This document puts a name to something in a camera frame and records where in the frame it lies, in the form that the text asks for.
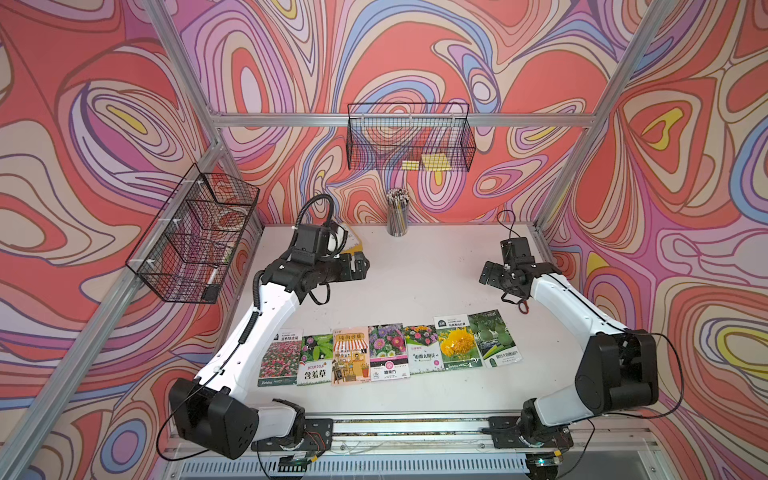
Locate green gourd seed packet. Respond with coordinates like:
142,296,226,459
468,310,523,368

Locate yellow sunflower seed packet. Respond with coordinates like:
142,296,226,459
434,314,483,371

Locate orange shop seed packet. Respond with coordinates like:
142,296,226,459
332,327,370,385

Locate pink flower field seed packet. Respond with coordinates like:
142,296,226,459
257,329,303,387

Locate chrysanthemum seed packet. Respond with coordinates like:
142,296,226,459
369,323,410,382

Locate white sunflowers seed packet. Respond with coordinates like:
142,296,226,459
404,325,445,375

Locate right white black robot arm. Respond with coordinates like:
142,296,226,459
479,237,659,445

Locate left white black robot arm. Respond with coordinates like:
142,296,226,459
168,220,370,459

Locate yellow alarm clock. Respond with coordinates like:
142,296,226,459
343,228,363,254

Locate clear cup of pencils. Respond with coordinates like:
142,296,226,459
386,188,410,237

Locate small yellow sticky notes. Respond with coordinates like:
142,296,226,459
401,160,420,171

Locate yellow sticky note pad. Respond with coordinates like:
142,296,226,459
421,153,453,172

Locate black wire basket left wall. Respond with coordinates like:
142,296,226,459
126,165,260,304

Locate black wire basket wall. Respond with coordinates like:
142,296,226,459
346,100,476,172
126,165,260,304

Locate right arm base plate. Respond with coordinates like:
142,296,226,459
481,415,574,451

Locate black wire basket back wall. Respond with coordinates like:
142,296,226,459
346,100,476,172

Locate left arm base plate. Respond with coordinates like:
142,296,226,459
251,417,334,453

